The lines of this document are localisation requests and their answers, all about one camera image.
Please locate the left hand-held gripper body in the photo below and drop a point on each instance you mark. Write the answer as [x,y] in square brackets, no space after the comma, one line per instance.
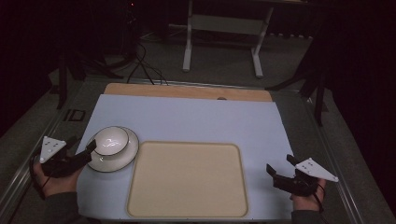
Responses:
[51,148]

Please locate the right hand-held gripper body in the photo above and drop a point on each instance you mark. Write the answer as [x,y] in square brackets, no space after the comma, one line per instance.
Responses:
[314,169]

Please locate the white bowl with dark rim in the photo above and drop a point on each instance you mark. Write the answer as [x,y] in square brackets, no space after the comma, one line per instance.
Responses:
[110,141]

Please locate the white plate with dark rim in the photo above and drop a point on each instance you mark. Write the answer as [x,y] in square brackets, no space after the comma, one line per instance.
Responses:
[115,161]

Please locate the person's right hand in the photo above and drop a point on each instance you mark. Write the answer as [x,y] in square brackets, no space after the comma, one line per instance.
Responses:
[306,202]

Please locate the person's left hand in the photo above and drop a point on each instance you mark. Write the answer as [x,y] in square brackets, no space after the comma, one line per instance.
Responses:
[59,185]

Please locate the black tripod stand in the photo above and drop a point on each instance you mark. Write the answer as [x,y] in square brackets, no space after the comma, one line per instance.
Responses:
[319,93]
[63,77]

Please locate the beige tray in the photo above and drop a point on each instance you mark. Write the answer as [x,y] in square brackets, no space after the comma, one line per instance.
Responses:
[186,179]

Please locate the white table mat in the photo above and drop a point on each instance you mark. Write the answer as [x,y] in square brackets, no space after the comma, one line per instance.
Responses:
[193,119]

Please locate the white metal stand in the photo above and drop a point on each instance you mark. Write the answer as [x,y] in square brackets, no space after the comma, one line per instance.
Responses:
[224,25]

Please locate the black square floor bracket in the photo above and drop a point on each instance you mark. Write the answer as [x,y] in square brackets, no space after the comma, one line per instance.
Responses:
[74,115]

